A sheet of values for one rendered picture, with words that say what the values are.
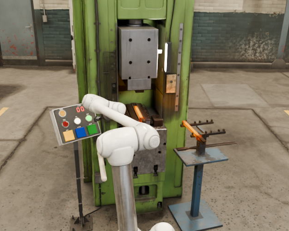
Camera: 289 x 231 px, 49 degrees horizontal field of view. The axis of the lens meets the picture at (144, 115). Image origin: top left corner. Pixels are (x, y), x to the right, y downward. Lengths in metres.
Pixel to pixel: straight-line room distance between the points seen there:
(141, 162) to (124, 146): 1.35
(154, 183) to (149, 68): 1.11
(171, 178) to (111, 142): 1.85
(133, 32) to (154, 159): 1.15
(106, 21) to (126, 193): 1.50
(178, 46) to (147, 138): 1.39
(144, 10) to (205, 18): 6.02
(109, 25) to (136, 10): 0.25
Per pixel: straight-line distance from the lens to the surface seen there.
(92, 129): 2.56
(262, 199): 3.68
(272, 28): 9.18
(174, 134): 3.08
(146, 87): 2.67
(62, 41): 8.80
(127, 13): 2.67
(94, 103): 2.03
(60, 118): 2.50
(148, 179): 3.02
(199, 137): 2.53
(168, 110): 2.95
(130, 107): 3.05
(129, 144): 1.56
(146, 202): 3.17
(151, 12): 2.70
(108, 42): 2.67
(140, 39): 2.56
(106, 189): 3.24
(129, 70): 2.60
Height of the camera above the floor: 2.09
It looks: 23 degrees down
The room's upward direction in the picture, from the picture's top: 1 degrees clockwise
